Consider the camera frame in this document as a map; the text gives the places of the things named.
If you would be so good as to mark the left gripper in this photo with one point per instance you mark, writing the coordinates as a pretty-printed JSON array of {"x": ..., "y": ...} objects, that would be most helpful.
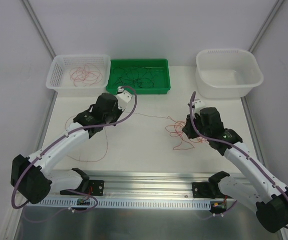
[{"x": 114, "y": 117}]

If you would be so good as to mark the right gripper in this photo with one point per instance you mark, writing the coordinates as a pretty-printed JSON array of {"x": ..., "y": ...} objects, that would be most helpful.
[{"x": 190, "y": 128}]

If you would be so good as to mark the pink wire pulled out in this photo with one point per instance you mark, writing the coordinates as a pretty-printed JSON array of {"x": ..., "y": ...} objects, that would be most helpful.
[{"x": 107, "y": 143}]

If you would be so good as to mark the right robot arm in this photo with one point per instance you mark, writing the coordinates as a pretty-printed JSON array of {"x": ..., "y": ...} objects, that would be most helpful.
[{"x": 268, "y": 196}]

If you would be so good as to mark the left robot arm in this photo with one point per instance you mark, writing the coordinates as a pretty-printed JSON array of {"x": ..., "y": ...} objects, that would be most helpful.
[{"x": 33, "y": 176}]

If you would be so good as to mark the white perforated basket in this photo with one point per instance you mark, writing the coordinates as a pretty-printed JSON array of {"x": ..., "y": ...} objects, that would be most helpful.
[{"x": 79, "y": 75}]

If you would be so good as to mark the green plastic tray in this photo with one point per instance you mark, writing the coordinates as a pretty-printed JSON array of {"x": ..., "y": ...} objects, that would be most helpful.
[{"x": 145, "y": 76}]

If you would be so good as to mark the white plastic tub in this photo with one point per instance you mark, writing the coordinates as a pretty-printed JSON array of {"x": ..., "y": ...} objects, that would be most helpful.
[{"x": 226, "y": 73}]

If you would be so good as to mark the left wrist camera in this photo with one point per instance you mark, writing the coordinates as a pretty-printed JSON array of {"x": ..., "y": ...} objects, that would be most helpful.
[{"x": 123, "y": 97}]

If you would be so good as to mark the aluminium frame rail right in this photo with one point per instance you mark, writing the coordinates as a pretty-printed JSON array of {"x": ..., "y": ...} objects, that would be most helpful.
[{"x": 252, "y": 130}]

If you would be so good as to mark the aluminium frame rail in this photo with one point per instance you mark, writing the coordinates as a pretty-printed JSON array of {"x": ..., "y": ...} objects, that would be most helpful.
[
  {"x": 252, "y": 130},
  {"x": 38, "y": 29}
]

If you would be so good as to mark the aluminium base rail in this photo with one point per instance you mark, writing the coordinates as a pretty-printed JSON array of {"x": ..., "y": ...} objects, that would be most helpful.
[{"x": 151, "y": 185}]

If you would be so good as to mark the white slotted cable duct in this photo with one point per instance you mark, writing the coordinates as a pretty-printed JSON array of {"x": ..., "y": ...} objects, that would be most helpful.
[{"x": 119, "y": 203}]

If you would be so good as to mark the aluminium frame rail left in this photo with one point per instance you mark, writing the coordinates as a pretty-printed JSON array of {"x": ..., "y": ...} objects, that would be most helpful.
[{"x": 38, "y": 29}]

